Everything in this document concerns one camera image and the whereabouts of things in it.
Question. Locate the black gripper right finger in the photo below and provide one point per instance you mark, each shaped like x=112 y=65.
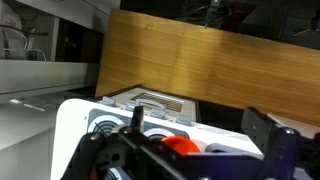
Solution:
x=283 y=153

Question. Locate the brown wooden table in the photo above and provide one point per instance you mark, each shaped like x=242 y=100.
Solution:
x=206 y=66

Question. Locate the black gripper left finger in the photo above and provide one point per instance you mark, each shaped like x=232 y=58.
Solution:
x=100 y=156

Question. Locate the grey shelf cabinet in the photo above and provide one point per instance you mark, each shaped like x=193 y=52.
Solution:
x=36 y=73

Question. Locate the orange plastic bowl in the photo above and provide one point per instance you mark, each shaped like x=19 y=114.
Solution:
x=180 y=145

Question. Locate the grey stove knob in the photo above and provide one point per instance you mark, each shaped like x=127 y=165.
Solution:
x=130 y=106
x=108 y=101
x=158 y=113
x=184 y=120

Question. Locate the toy kitchen unit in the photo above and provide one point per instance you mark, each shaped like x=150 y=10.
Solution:
x=73 y=116

